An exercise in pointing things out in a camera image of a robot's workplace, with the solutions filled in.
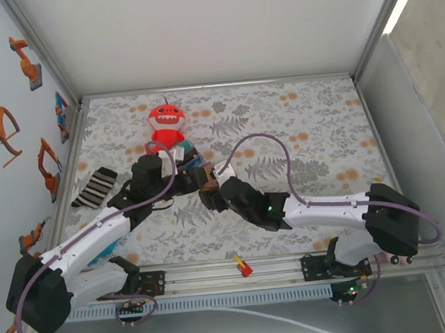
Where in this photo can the small circuit board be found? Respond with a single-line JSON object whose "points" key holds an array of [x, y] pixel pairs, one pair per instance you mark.
{"points": [[348, 292], [135, 306]]}

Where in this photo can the small red yellow toy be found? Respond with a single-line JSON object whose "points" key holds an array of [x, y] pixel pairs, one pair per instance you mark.
{"points": [[244, 268]]}

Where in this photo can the blue VIP credit card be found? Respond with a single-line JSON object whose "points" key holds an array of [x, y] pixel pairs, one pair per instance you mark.
{"points": [[195, 163]]}

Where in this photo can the wide aluminium base rail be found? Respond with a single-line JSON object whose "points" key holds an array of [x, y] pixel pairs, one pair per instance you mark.
{"points": [[216, 278]]}

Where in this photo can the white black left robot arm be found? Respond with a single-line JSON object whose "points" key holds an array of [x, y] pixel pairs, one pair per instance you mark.
{"points": [[88, 233]]}

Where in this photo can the aluminium frame post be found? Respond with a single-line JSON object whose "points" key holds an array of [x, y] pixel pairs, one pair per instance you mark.
{"points": [[47, 53], [381, 24]]}

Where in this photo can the blue alarm clock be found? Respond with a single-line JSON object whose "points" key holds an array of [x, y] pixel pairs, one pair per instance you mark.
{"points": [[109, 249]]}

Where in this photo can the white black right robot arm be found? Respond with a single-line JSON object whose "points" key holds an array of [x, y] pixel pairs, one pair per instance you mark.
{"points": [[328, 212]]}

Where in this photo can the red shark plush toy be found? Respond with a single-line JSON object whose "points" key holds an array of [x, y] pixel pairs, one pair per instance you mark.
{"points": [[165, 119]]}

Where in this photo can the floral tablecloth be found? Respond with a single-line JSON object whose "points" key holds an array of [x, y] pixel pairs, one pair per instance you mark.
{"points": [[311, 108]]}

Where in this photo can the clear acrylic card box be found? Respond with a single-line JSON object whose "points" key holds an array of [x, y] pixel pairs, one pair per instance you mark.
{"points": [[192, 153]]}

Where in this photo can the thin white tube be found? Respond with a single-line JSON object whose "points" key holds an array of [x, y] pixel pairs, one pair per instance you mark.
{"points": [[290, 320]]}

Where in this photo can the black white striped sock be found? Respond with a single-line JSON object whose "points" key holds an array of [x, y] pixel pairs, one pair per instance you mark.
{"points": [[95, 187]]}

